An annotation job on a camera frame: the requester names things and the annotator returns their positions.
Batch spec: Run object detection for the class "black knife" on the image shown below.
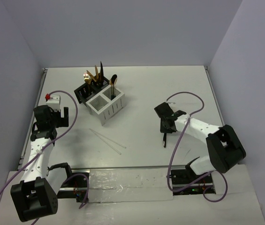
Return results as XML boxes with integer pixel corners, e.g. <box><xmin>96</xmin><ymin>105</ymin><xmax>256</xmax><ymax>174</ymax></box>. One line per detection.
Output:
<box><xmin>100</xmin><ymin>62</ymin><xmax>104</xmax><ymax>82</ymax></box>
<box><xmin>162</xmin><ymin>133</ymin><xmax>167</xmax><ymax>148</ymax></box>

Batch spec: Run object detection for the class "white chopstick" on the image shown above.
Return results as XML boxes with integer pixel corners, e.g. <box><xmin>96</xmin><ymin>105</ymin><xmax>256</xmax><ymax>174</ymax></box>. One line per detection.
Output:
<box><xmin>90</xmin><ymin>129</ymin><xmax>121</xmax><ymax>155</ymax></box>
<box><xmin>89</xmin><ymin>128</ymin><xmax>127</xmax><ymax>149</ymax></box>

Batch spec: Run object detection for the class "gold fork green handle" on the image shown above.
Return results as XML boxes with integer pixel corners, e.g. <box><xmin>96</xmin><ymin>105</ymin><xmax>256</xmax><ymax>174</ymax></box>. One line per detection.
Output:
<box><xmin>87</xmin><ymin>76</ymin><xmax>92</xmax><ymax>93</ymax></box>
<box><xmin>83</xmin><ymin>72</ymin><xmax>90</xmax><ymax>83</ymax></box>

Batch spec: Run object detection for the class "gold knife green handle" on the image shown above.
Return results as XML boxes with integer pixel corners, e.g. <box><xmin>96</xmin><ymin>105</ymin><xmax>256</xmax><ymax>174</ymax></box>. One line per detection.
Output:
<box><xmin>94</xmin><ymin>66</ymin><xmax>99</xmax><ymax>79</ymax></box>
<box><xmin>96</xmin><ymin>73</ymin><xmax>101</xmax><ymax>83</ymax></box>
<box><xmin>86</xmin><ymin>70</ymin><xmax>97</xmax><ymax>82</ymax></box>

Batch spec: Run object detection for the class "black spoon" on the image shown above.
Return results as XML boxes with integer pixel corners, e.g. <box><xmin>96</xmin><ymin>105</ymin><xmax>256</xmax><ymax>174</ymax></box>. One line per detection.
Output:
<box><xmin>110</xmin><ymin>74</ymin><xmax>117</xmax><ymax>100</ymax></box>

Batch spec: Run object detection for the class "gold spoon green handle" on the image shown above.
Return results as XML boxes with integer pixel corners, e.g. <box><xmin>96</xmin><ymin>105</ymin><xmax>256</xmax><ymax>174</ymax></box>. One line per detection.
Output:
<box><xmin>109</xmin><ymin>78</ymin><xmax>114</xmax><ymax>100</ymax></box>

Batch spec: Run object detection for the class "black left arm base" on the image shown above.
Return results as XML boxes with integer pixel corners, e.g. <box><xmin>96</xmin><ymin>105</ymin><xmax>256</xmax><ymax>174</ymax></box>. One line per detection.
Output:
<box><xmin>46</xmin><ymin>163</ymin><xmax>89</xmax><ymax>204</ymax></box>

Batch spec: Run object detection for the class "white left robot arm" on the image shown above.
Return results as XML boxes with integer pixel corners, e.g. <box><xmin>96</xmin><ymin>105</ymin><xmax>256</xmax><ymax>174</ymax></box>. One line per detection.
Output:
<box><xmin>10</xmin><ymin>105</ymin><xmax>74</xmax><ymax>222</ymax></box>

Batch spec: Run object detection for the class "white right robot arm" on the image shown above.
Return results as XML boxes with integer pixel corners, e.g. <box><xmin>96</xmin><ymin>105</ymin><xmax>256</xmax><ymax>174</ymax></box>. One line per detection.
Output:
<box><xmin>154</xmin><ymin>102</ymin><xmax>246</xmax><ymax>183</ymax></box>

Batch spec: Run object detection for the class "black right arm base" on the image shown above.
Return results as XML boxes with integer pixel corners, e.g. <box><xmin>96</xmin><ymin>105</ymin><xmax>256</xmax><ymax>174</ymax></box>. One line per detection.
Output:
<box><xmin>169</xmin><ymin>163</ymin><xmax>215</xmax><ymax>195</ymax></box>

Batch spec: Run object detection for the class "black utensil caddy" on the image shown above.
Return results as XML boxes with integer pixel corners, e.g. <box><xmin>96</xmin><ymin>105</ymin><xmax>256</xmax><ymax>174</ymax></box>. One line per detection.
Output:
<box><xmin>74</xmin><ymin>77</ymin><xmax>109</xmax><ymax>105</ymax></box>

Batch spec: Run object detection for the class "white utensil caddy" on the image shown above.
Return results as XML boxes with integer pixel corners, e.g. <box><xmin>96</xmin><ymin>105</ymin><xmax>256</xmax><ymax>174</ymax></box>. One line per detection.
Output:
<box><xmin>86</xmin><ymin>85</ymin><xmax>126</xmax><ymax>126</ymax></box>

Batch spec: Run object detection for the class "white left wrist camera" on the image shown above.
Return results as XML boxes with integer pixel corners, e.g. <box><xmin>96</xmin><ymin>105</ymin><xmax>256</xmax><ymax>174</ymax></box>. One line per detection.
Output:
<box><xmin>45</xmin><ymin>94</ymin><xmax>61</xmax><ymax>112</ymax></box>

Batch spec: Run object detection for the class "aluminium table rail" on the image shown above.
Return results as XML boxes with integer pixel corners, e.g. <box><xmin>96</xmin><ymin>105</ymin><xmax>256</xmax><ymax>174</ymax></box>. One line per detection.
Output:
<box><xmin>15</xmin><ymin>68</ymin><xmax>48</xmax><ymax>171</ymax></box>

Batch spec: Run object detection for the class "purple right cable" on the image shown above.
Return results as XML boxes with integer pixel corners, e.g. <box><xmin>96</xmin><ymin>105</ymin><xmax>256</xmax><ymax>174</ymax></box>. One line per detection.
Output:
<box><xmin>166</xmin><ymin>91</ymin><xmax>229</xmax><ymax>203</ymax></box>

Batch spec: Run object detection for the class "purple cable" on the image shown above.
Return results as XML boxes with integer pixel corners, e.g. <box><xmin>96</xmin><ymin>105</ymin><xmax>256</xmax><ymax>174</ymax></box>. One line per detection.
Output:
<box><xmin>166</xmin><ymin>91</ymin><xmax>229</xmax><ymax>203</ymax></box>
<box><xmin>0</xmin><ymin>90</ymin><xmax>90</xmax><ymax>225</ymax></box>

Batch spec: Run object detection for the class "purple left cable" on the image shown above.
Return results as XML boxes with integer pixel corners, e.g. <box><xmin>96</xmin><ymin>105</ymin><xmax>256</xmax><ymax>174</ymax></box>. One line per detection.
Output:
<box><xmin>0</xmin><ymin>90</ymin><xmax>90</xmax><ymax>225</ymax></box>

